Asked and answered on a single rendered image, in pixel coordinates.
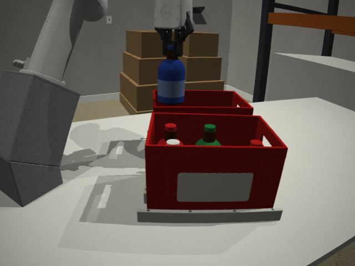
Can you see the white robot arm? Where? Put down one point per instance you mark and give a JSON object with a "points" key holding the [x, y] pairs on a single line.
{"points": [[60, 32]]}

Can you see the green bottle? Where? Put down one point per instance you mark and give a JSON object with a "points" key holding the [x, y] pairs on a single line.
{"points": [[209, 134]]}

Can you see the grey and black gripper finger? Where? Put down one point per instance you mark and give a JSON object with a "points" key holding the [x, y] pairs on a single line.
{"points": [[180, 38], [165, 37]]}

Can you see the red crate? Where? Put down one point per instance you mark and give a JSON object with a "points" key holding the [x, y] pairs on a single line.
{"points": [[231, 176], [225, 101]]}

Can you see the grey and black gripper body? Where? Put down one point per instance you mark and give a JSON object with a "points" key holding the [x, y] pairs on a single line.
{"points": [[171, 14]]}

